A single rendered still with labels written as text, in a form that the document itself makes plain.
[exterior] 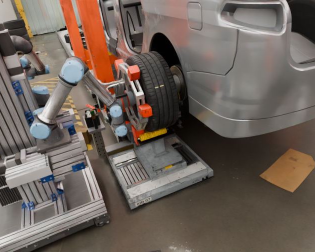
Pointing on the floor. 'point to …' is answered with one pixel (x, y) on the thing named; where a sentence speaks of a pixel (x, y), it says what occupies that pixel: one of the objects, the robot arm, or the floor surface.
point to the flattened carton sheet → (289, 170)
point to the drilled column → (99, 143)
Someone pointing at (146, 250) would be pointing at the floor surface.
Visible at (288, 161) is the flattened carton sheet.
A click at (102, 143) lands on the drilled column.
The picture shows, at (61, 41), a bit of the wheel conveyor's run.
